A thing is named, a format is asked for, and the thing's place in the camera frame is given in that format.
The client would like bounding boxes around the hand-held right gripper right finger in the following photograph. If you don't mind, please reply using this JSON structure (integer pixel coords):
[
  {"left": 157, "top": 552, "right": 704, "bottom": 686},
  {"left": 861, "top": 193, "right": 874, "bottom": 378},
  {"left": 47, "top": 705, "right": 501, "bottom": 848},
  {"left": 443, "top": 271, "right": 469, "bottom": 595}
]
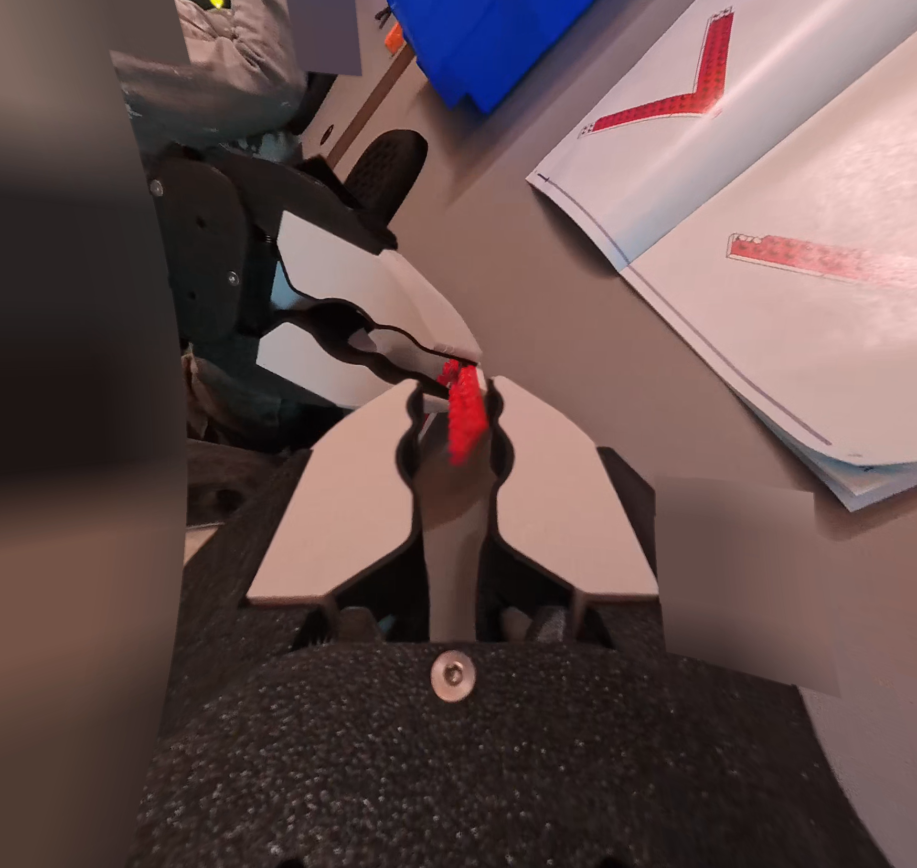
[{"left": 486, "top": 375, "right": 659, "bottom": 605}]

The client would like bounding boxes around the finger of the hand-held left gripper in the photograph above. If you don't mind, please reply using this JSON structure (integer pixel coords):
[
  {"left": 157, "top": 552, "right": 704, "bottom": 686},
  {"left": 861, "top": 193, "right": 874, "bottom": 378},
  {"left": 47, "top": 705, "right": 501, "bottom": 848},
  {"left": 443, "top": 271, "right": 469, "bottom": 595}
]
[
  {"left": 256, "top": 324, "right": 451, "bottom": 414},
  {"left": 274, "top": 209, "right": 485, "bottom": 364}
]

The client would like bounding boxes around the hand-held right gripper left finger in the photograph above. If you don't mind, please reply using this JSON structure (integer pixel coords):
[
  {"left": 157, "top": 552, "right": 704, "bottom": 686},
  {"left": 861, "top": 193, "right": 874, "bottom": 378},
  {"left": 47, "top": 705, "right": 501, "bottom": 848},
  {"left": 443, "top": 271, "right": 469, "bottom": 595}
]
[{"left": 245, "top": 380, "right": 425, "bottom": 607}]

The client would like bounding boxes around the red lego plate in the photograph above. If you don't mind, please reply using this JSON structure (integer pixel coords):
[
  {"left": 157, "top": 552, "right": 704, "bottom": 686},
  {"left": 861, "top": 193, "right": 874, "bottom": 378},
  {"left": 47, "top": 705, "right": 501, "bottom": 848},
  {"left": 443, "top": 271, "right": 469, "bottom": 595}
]
[{"left": 437, "top": 360, "right": 492, "bottom": 466}]

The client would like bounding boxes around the lego instruction booklet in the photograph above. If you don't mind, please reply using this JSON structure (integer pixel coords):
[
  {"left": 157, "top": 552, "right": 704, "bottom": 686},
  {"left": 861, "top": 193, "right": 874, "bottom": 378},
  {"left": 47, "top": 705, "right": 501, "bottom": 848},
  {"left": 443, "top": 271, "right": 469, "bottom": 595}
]
[{"left": 526, "top": 0, "right": 917, "bottom": 512}]

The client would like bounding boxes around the person's dark jacket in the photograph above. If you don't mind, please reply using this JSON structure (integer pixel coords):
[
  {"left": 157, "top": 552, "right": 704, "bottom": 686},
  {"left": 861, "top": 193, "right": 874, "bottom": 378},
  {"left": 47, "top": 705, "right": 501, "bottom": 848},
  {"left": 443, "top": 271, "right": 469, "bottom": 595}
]
[{"left": 182, "top": 341, "right": 316, "bottom": 525}]

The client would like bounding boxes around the black mesh office chair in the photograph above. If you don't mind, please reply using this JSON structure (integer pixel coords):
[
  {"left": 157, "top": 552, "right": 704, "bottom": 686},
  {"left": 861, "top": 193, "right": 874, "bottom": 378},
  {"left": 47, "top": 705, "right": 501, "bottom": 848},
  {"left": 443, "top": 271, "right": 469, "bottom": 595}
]
[{"left": 344, "top": 129, "right": 429, "bottom": 228}]

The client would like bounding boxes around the blue plastic bin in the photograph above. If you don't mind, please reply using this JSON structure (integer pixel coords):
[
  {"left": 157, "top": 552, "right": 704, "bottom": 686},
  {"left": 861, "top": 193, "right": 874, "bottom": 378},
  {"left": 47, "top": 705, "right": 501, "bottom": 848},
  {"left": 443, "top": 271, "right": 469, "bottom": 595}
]
[{"left": 365, "top": 0, "right": 617, "bottom": 116}]

